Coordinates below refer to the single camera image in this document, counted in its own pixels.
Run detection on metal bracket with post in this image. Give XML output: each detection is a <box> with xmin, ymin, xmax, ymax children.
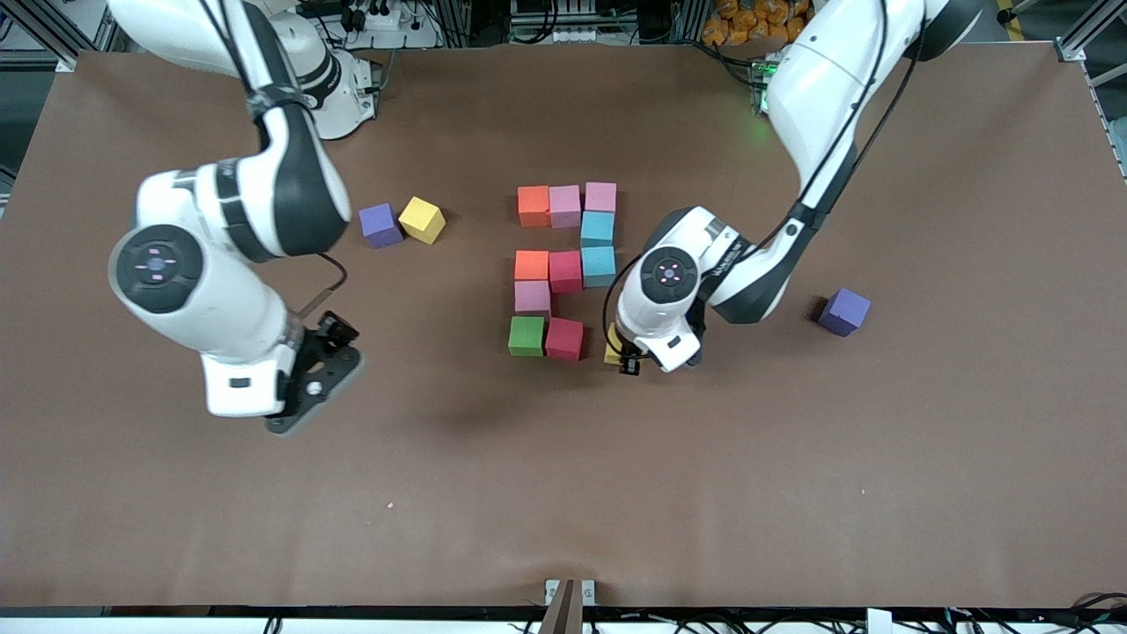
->
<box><xmin>539</xmin><ymin>579</ymin><xmax>597</xmax><ymax>634</ymax></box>

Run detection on grey electronics rack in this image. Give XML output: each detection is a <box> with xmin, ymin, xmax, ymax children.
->
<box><xmin>511</xmin><ymin>0</ymin><xmax>617</xmax><ymax>45</ymax></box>

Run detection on red foam cube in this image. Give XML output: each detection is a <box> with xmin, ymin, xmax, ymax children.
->
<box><xmin>545</xmin><ymin>318</ymin><xmax>585</xmax><ymax>362</ymax></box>
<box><xmin>548</xmin><ymin>250</ymin><xmax>584</xmax><ymax>293</ymax></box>

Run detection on purple foam cube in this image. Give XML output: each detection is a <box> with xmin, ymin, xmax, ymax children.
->
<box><xmin>818</xmin><ymin>287</ymin><xmax>873</xmax><ymax>337</ymax></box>
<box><xmin>359</xmin><ymin>203</ymin><xmax>404</xmax><ymax>249</ymax></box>

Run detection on brown table cover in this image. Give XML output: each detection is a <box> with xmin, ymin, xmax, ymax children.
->
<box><xmin>0</xmin><ymin>40</ymin><xmax>1127</xmax><ymax>608</ymax></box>

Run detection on green foam cube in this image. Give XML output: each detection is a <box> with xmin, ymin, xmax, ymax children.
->
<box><xmin>508</xmin><ymin>316</ymin><xmax>546</xmax><ymax>358</ymax></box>

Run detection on white power strip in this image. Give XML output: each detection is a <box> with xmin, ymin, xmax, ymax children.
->
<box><xmin>357</xmin><ymin>0</ymin><xmax>424</xmax><ymax>32</ymax></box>

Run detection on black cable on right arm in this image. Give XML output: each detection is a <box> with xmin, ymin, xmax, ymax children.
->
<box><xmin>198</xmin><ymin>0</ymin><xmax>350</xmax><ymax>320</ymax></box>

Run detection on aluminium frame strut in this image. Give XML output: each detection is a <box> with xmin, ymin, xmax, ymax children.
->
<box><xmin>1057</xmin><ymin>0</ymin><xmax>1127</xmax><ymax>63</ymax></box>
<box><xmin>0</xmin><ymin>0</ymin><xmax>133</xmax><ymax>73</ymax></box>

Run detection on pile of orange objects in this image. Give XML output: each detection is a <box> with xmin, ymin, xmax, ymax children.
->
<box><xmin>702</xmin><ymin>0</ymin><xmax>815</xmax><ymax>47</ymax></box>

